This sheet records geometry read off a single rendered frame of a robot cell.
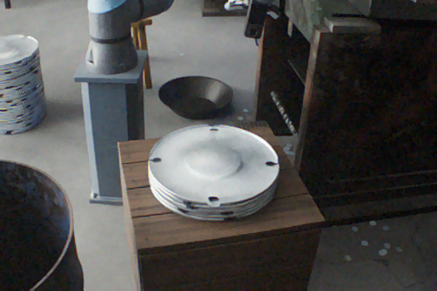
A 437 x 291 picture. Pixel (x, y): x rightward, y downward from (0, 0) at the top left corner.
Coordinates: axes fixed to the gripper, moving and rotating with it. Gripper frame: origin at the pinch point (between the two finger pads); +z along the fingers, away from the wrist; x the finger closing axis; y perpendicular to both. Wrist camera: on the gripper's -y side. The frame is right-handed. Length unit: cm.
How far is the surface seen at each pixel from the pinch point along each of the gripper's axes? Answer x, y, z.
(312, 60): -16.1, -12.2, -12.7
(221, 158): 5.1, -40.0, -26.2
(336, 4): -22.3, 5.7, -7.8
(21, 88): 76, -28, 49
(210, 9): 4, 38, 161
